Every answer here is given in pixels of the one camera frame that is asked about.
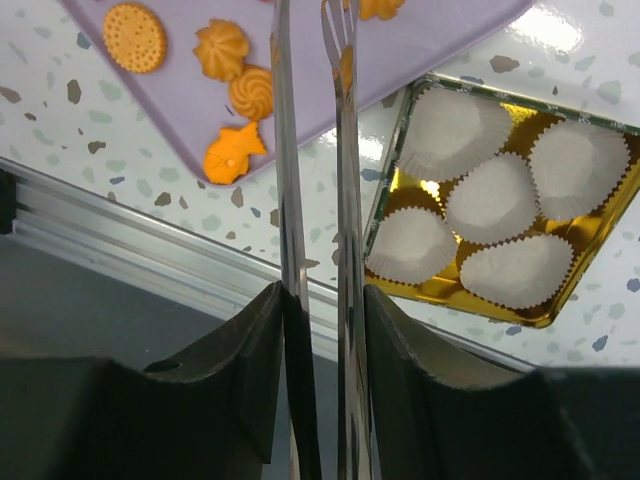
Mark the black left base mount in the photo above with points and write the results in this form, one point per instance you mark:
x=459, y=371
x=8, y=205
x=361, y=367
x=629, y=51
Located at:
x=8, y=202

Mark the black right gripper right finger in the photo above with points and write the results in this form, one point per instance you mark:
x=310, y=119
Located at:
x=443, y=413

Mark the white paper cup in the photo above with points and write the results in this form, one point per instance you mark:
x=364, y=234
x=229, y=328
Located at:
x=518, y=274
x=495, y=202
x=412, y=245
x=451, y=133
x=575, y=166

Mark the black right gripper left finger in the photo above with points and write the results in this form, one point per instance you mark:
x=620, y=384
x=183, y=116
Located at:
x=207, y=412

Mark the round orange biscuit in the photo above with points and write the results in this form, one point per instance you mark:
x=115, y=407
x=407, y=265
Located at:
x=134, y=37

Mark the orange fish cookie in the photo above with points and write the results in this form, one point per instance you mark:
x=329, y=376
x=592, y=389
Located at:
x=228, y=157

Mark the green gold cookie tin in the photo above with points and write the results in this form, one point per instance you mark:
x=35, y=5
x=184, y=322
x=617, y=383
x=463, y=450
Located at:
x=530, y=118

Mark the orange swirl cookie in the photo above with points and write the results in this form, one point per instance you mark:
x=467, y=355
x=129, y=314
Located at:
x=251, y=93

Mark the aluminium front rail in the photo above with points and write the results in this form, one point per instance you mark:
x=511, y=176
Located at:
x=81, y=274

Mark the orange star cookie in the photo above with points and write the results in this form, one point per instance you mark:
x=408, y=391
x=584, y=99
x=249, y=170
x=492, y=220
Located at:
x=382, y=9
x=221, y=50

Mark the metal tongs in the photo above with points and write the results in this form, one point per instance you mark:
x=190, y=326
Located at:
x=339, y=28

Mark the lilac plastic tray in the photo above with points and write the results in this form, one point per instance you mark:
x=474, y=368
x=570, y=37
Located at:
x=189, y=109

